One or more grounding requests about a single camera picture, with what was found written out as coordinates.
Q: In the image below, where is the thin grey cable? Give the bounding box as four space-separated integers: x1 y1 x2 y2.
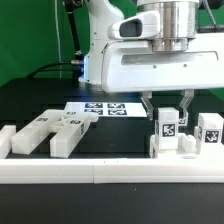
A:
54 0 63 80

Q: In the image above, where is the white chair seat part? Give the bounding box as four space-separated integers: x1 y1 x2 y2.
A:
149 133 224 160

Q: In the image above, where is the white chair back frame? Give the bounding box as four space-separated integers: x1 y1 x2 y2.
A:
12 109 99 158

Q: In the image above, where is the black cable bundle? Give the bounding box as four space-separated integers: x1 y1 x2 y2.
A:
27 0 85 80

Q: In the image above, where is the white tag sheet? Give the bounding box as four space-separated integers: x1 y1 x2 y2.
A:
64 102 146 117

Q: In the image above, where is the white left fence block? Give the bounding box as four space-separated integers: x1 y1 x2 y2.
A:
0 125 16 159

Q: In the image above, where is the white front fence bar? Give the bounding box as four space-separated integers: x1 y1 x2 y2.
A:
0 159 224 184

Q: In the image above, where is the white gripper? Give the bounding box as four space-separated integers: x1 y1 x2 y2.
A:
101 33 224 120

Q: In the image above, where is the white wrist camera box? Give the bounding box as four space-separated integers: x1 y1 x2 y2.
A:
108 10 161 40

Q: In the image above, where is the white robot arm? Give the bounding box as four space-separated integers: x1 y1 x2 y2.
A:
64 0 224 118

